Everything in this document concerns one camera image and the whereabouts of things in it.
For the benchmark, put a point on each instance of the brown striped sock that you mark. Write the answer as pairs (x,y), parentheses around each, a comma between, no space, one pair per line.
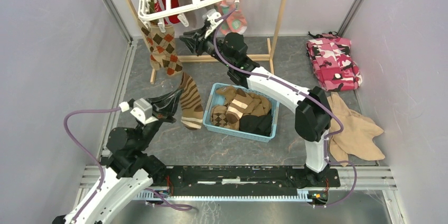
(191,103)
(242,103)

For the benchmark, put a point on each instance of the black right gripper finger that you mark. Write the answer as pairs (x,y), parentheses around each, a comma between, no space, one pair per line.
(198,33)
(195,45)

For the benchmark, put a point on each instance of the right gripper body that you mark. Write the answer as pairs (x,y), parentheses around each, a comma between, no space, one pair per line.
(206,37)

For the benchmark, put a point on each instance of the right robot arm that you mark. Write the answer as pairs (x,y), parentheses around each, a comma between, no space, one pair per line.
(312,111)

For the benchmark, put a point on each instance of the pink patterned sock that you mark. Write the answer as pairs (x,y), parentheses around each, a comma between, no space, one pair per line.
(236,22)

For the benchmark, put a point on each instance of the beige cloth on floor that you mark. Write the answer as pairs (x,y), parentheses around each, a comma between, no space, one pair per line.
(358,135)

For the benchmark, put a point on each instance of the beige argyle sock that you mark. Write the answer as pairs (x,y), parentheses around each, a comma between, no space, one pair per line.
(163,53)
(145,33)

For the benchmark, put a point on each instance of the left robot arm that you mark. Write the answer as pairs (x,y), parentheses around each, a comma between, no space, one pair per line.
(128,170)

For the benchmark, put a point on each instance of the pink camouflage bag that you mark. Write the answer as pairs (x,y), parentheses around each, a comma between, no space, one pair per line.
(332,64)

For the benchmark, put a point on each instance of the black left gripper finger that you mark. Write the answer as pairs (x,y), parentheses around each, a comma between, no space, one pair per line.
(165,110)
(171,98)

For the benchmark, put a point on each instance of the green striped sock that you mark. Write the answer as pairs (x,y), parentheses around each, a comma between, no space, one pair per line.
(150,4)

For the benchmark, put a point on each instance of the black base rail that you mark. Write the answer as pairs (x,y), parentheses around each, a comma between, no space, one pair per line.
(242,180)

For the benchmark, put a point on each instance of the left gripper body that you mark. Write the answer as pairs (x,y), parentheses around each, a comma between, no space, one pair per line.
(151,119)

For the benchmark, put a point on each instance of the light blue plastic basket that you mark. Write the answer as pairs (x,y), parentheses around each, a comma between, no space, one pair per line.
(215,99)

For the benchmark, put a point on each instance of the black garment in basket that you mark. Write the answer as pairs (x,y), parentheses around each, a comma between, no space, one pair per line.
(260,125)

